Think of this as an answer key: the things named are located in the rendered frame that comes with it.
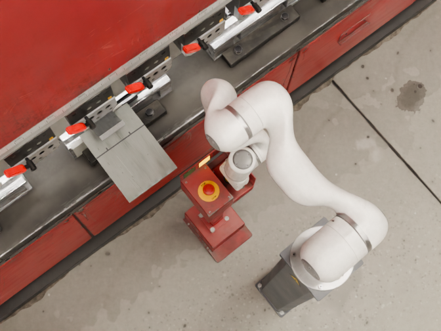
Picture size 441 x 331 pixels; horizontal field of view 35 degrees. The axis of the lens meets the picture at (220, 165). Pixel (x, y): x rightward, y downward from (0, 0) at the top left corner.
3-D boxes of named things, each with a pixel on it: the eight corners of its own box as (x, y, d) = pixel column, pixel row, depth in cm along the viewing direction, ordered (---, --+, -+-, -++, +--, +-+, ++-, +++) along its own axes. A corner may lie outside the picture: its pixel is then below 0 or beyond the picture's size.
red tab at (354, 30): (340, 46, 276) (344, 38, 269) (337, 42, 277) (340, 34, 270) (369, 24, 279) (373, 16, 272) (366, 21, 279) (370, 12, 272)
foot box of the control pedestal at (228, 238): (217, 263, 308) (218, 260, 296) (182, 219, 312) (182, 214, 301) (252, 235, 312) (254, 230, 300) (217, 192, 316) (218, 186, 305)
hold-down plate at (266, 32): (230, 68, 238) (231, 64, 235) (221, 56, 239) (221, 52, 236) (299, 19, 243) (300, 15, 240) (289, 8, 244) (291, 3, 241)
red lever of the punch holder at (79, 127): (71, 133, 192) (97, 125, 200) (63, 122, 193) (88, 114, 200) (69, 137, 193) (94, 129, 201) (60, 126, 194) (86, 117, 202)
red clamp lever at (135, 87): (131, 92, 196) (154, 85, 203) (123, 81, 197) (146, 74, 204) (128, 96, 197) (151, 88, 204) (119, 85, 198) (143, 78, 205)
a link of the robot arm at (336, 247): (364, 252, 191) (386, 238, 168) (313, 296, 188) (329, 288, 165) (335, 218, 194) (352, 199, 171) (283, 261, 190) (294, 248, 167)
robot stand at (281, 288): (312, 291, 306) (364, 263, 209) (280, 318, 303) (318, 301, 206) (285, 259, 309) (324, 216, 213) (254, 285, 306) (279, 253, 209)
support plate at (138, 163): (129, 203, 213) (129, 202, 212) (79, 136, 218) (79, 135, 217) (177, 168, 216) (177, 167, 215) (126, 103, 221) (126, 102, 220)
